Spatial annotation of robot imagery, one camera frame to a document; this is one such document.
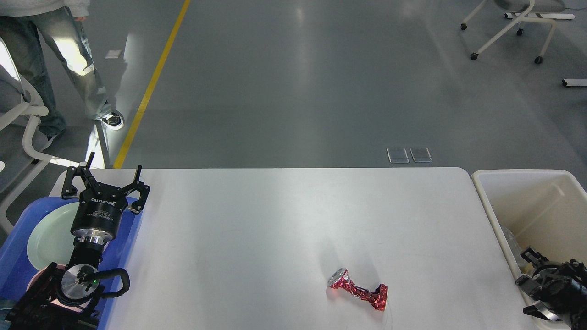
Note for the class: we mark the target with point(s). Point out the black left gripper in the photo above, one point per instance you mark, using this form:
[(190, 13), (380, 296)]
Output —
[(101, 207)]

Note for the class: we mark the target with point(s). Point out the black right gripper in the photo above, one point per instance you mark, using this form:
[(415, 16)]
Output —
[(559, 293)]

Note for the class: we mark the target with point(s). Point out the light green plate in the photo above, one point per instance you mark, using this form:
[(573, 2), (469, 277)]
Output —
[(51, 240)]

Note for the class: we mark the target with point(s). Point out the pink mug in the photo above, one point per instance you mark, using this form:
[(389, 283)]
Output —
[(56, 301)]

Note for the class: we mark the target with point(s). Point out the red foil wrapper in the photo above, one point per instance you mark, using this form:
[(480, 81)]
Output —
[(377, 298)]

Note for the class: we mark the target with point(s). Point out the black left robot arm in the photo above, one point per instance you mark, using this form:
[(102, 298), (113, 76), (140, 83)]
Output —
[(65, 298)]

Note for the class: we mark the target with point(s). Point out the beige waste bin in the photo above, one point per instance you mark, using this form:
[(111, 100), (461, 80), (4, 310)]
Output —
[(545, 210)]

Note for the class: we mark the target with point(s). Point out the blue plastic tray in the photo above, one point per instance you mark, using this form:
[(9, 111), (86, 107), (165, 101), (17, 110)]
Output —
[(16, 270)]

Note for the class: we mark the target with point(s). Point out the white bar on floor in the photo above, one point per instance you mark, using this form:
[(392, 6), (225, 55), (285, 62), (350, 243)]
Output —
[(567, 82)]

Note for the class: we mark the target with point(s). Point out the white office chair right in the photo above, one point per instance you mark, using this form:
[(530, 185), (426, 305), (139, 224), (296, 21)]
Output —
[(535, 11)]

